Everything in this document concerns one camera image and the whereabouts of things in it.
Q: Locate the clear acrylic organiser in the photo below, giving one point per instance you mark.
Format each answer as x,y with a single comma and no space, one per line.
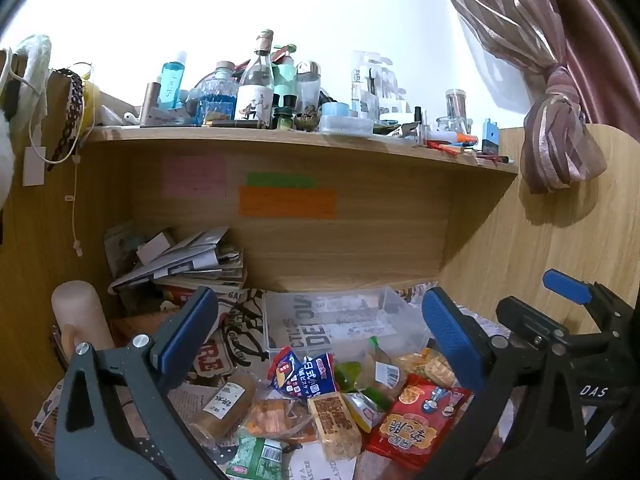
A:
372,85

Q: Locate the small brown bowl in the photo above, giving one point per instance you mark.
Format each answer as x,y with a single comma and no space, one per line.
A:
306,122

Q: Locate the blue plastic case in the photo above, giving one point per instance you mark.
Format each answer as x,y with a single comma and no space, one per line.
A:
491,140

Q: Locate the orange sticky note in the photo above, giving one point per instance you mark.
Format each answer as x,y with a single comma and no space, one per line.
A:
287,203

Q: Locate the green snack packet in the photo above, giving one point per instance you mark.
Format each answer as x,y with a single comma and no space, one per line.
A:
255,457

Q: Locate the blue red snack packet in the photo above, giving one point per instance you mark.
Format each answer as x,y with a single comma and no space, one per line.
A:
302,375

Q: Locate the mauve striped curtain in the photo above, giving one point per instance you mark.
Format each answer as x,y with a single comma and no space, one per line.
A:
500,25

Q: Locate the white fluffy towel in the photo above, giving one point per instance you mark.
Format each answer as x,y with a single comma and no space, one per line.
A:
35,60

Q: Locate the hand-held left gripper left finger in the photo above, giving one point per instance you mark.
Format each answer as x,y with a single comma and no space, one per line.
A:
190,332

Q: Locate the yellow white snack packet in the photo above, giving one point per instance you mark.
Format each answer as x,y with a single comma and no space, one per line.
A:
364,410

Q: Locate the brown biscuit bar packet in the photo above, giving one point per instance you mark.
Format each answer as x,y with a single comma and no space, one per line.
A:
335,425

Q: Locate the small dark green bottle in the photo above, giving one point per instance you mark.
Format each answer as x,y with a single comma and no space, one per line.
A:
284,116

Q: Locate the green jelly packet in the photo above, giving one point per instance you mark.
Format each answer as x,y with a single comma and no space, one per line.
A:
350,375

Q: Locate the light blue plastic box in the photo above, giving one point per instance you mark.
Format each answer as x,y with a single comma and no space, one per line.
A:
345,122

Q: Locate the blue liquid spray bottle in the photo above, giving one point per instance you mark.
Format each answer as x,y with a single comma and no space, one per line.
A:
173,82

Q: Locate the blue glass bottle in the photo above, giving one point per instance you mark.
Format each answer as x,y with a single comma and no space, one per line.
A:
217,102

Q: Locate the glass jar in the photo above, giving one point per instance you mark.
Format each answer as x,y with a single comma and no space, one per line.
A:
456,107

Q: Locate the green sticky note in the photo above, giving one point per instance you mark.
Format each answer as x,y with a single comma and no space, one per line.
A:
281,180

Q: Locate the bread packet white label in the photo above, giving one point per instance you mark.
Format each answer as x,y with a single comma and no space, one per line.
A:
225,405

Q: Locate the clear zip bag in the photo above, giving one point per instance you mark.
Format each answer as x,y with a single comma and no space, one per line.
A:
385,370

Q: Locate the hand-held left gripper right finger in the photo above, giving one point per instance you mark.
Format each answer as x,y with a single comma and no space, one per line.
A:
450,332

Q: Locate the clear wine bottle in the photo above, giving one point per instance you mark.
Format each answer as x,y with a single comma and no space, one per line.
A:
256,85

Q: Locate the white charger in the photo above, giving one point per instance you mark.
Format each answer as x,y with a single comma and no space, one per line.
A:
34,166

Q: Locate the stack of books and papers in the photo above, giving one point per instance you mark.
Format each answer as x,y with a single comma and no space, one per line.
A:
195,260

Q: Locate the clear plastic container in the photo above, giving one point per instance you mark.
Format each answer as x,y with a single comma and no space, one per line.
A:
345,310

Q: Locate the pink sticky note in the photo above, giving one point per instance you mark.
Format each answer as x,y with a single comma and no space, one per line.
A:
193,176

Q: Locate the cream plastic cylinder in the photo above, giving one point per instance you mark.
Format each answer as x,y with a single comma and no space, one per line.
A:
77,310

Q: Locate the yellow plastic bag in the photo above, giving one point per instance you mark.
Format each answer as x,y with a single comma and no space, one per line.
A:
91,102

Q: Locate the mint green bottle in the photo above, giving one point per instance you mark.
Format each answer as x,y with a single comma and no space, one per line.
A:
285,77

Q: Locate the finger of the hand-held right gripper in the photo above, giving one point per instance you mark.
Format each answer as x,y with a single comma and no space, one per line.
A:
565,286
525,320

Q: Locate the wooden desk hutch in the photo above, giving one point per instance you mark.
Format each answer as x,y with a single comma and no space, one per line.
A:
350,250

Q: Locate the orange cracker packet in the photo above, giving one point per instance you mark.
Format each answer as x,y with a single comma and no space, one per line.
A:
272,417

